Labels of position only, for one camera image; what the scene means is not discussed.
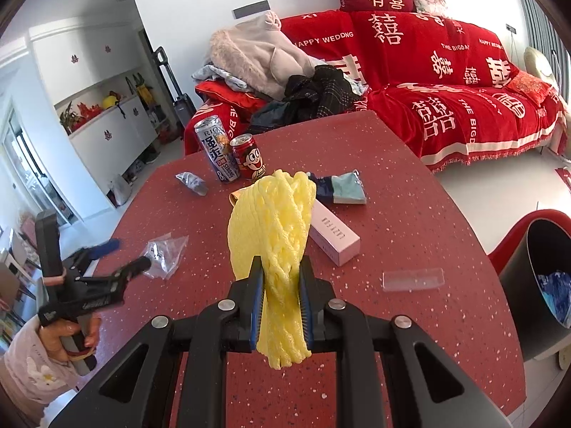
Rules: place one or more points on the grey wall switch panel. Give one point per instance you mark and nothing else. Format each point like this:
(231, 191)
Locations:
(251, 10)

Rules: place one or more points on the red embroidered cushion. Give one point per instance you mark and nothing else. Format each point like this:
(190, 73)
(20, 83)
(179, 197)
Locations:
(528, 87)

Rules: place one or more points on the black trash bin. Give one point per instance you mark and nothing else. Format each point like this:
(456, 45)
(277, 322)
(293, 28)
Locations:
(522, 285)

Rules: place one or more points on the green potted plant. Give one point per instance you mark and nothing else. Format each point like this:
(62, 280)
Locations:
(71, 118)

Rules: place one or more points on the short red drink can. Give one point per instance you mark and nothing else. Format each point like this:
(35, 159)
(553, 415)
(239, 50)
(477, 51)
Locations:
(247, 158)

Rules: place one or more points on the person's left forearm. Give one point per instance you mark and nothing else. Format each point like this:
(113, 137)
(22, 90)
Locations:
(31, 374)

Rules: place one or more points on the red printed sofa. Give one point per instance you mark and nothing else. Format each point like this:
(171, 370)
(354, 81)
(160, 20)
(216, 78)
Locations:
(446, 98)

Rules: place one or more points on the beige fleece coat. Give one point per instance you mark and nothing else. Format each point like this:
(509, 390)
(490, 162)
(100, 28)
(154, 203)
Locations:
(254, 53)

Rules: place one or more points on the yellow round ornament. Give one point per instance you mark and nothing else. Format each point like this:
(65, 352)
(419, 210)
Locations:
(110, 100)

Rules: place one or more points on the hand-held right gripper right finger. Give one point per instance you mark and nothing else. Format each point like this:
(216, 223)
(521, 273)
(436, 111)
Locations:
(305, 312)

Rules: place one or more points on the silver foil wrapper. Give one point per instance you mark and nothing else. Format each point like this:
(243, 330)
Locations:
(192, 183)

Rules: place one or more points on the face print cushion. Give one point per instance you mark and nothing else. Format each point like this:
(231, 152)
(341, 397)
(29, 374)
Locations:
(430, 0)

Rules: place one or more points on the white floor bag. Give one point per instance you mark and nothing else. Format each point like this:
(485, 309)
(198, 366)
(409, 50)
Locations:
(119, 191)

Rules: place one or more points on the upright vacuum cleaner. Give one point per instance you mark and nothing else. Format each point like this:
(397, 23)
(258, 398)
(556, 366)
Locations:
(178, 93)

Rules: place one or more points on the yellow foam fruit net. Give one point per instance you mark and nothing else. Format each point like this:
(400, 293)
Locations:
(272, 232)

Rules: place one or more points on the red satin pillow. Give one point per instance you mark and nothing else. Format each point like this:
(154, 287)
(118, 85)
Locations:
(227, 98)

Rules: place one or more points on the person's left hand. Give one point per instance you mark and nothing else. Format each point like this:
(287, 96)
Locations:
(55, 339)

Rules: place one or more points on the cream armchair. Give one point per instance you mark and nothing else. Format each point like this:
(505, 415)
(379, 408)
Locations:
(537, 64)

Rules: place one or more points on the blue tissue pack wrapper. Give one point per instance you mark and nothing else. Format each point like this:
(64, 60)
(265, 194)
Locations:
(555, 296)

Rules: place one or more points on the clear plastic strip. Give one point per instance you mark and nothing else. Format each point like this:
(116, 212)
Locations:
(412, 279)

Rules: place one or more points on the grey green curtain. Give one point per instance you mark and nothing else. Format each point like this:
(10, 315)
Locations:
(542, 22)

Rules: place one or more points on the grey cloth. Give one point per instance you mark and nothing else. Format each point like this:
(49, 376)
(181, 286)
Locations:
(218, 76)

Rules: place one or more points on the clear plastic bag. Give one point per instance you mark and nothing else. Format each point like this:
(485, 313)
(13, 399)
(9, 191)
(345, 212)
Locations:
(166, 256)

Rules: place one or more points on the dark checked garment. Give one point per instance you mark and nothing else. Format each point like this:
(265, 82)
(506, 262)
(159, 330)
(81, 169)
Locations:
(321, 91)

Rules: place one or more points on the red round stool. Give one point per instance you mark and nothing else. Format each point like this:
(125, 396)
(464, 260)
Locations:
(506, 240)

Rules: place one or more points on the teal dark packet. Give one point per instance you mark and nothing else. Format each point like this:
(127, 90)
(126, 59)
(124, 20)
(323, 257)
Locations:
(345, 187)

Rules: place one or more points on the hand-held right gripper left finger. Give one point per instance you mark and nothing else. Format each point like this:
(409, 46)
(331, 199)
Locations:
(258, 312)

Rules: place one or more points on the pink cardboard box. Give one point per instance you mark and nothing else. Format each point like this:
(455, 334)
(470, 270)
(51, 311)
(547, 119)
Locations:
(337, 234)

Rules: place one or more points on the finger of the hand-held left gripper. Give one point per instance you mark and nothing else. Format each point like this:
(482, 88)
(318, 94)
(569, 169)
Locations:
(100, 252)
(136, 268)

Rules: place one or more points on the white cabinet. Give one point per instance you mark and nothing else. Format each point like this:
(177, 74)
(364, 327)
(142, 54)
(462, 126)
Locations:
(111, 142)

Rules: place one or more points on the tall blue white drink can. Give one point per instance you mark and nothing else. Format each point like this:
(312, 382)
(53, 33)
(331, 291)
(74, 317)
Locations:
(216, 149)

